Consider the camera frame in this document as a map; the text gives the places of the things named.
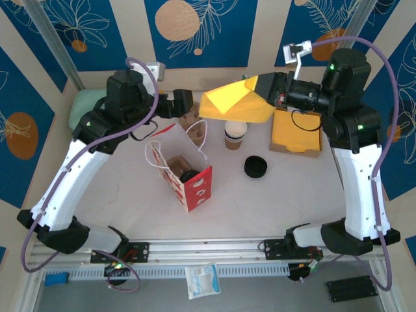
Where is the yellow paper napkin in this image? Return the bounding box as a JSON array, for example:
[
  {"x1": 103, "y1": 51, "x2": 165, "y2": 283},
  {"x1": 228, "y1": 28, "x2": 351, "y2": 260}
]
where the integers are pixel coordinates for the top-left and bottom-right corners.
[{"x1": 198, "y1": 75, "x2": 275, "y2": 125}]

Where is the pulp cup carrier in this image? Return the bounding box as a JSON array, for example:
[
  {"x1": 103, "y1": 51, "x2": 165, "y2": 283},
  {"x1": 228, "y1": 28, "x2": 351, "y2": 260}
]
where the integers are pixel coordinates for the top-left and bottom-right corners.
[{"x1": 165, "y1": 155, "x2": 193, "y2": 178}]

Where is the black coffee cup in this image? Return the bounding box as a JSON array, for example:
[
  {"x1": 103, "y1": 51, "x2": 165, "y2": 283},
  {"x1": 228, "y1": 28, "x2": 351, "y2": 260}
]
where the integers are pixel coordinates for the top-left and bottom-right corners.
[{"x1": 178, "y1": 169, "x2": 200, "y2": 184}]

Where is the red white paper gift bag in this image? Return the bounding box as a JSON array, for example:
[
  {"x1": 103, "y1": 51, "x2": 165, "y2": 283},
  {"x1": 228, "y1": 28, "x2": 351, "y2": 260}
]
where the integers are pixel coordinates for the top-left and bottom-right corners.
[{"x1": 144, "y1": 119, "x2": 214, "y2": 213}]

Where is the stack of pulp cup carriers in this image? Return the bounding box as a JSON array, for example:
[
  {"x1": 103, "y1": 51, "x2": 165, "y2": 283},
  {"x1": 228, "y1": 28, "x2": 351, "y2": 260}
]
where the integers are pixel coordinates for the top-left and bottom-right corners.
[{"x1": 178, "y1": 102, "x2": 209, "y2": 149}]

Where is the mint green zip pouch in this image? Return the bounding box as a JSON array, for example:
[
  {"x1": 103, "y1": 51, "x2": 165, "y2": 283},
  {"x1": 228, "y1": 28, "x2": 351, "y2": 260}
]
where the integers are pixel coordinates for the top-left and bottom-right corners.
[{"x1": 70, "y1": 89, "x2": 110, "y2": 129}]

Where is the stack of brown paper cups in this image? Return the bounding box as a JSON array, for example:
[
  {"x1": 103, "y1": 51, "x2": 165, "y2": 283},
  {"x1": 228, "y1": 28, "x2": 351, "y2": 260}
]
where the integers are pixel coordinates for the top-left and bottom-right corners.
[{"x1": 223, "y1": 120, "x2": 248, "y2": 151}]

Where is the black cup lid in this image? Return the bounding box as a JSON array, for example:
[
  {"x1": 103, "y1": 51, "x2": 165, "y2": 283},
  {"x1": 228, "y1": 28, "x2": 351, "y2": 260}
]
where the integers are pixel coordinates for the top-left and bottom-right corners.
[{"x1": 244, "y1": 155, "x2": 269, "y2": 179}]

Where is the white blue plastic packet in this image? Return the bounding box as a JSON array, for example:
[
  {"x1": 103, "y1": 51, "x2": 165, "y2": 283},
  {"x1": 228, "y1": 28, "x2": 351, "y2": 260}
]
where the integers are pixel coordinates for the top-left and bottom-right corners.
[{"x1": 184, "y1": 262, "x2": 222, "y2": 300}]

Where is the black ribbed block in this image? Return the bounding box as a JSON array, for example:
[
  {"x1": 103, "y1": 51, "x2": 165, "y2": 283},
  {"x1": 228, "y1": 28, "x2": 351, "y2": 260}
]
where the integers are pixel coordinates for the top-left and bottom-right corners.
[{"x1": 324, "y1": 275, "x2": 380, "y2": 304}]

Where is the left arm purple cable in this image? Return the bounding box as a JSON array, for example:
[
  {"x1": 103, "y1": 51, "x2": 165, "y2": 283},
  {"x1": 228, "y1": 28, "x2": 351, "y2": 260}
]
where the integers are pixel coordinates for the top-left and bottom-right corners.
[{"x1": 21, "y1": 57, "x2": 161, "y2": 273}]

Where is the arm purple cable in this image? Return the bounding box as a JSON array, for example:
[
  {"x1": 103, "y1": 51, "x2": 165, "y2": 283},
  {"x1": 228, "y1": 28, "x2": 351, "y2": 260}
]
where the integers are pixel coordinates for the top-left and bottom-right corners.
[
  {"x1": 308, "y1": 36, "x2": 400, "y2": 292},
  {"x1": 21, "y1": 57, "x2": 161, "y2": 273}
]

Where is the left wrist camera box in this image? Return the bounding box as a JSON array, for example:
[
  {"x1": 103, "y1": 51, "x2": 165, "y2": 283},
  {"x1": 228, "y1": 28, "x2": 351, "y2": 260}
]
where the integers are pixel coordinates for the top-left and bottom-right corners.
[{"x1": 135, "y1": 60, "x2": 167, "y2": 83}]

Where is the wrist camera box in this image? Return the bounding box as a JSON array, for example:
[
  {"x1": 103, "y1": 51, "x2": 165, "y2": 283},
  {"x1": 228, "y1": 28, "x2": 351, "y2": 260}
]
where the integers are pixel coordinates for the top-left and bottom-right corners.
[
  {"x1": 281, "y1": 40, "x2": 313, "y2": 80},
  {"x1": 135, "y1": 60, "x2": 167, "y2": 83}
]

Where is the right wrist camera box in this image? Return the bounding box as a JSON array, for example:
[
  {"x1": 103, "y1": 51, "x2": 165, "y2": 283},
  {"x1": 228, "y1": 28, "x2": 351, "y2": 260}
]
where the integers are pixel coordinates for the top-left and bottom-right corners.
[{"x1": 281, "y1": 40, "x2": 313, "y2": 80}]

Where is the left gripper black wire loop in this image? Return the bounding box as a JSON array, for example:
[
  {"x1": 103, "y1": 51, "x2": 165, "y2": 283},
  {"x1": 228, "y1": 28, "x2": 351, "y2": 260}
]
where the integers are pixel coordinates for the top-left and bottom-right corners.
[{"x1": 131, "y1": 119, "x2": 157, "y2": 142}]

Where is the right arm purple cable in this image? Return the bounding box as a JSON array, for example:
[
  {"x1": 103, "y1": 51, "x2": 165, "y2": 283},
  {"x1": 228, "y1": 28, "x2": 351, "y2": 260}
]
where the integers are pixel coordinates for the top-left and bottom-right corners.
[{"x1": 308, "y1": 36, "x2": 400, "y2": 292}]

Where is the aluminium frame post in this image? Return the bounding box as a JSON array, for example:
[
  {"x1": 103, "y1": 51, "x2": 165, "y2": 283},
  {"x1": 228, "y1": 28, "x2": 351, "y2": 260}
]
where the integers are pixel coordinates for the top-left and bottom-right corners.
[
  {"x1": 23, "y1": 0, "x2": 86, "y2": 94},
  {"x1": 339, "y1": 0, "x2": 380, "y2": 51}
]

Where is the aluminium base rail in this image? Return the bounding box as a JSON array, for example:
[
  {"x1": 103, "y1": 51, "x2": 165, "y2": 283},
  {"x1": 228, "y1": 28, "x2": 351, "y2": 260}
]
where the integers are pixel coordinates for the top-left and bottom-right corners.
[{"x1": 29, "y1": 239, "x2": 380, "y2": 266}]

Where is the white slotted cable duct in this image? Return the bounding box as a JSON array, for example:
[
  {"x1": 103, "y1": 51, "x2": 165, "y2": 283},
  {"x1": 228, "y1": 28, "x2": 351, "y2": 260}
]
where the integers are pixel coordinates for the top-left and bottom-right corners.
[{"x1": 42, "y1": 265, "x2": 291, "y2": 281}]

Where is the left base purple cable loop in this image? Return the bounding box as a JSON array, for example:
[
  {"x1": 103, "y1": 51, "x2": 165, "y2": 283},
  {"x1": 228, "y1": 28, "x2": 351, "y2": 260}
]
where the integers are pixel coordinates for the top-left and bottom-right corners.
[{"x1": 105, "y1": 256, "x2": 141, "y2": 294}]

